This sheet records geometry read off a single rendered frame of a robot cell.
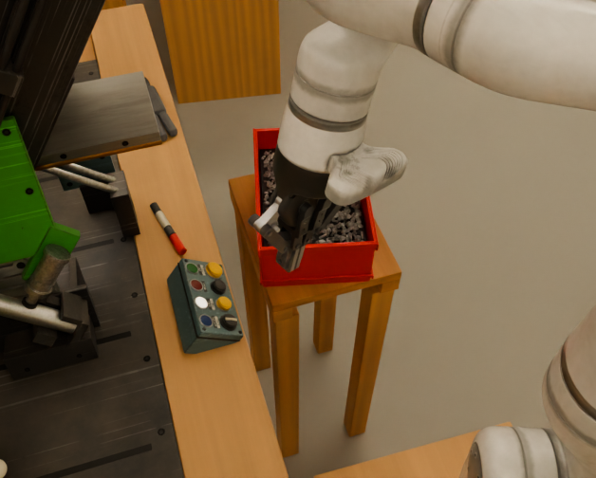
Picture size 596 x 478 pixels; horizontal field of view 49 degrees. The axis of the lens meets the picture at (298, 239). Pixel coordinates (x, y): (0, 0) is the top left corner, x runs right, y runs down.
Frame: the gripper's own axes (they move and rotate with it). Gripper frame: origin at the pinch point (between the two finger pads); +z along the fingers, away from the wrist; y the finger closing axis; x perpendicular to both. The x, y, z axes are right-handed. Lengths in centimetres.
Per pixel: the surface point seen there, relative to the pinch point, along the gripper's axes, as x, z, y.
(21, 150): -37.7, 7.2, 11.3
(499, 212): -30, 94, -158
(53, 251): -31.9, 21.2, 11.1
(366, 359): -9, 71, -50
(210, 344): -14.0, 35.3, -4.3
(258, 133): -46, 28, -41
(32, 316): -31.0, 31.3, 15.6
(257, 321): -42, 91, -49
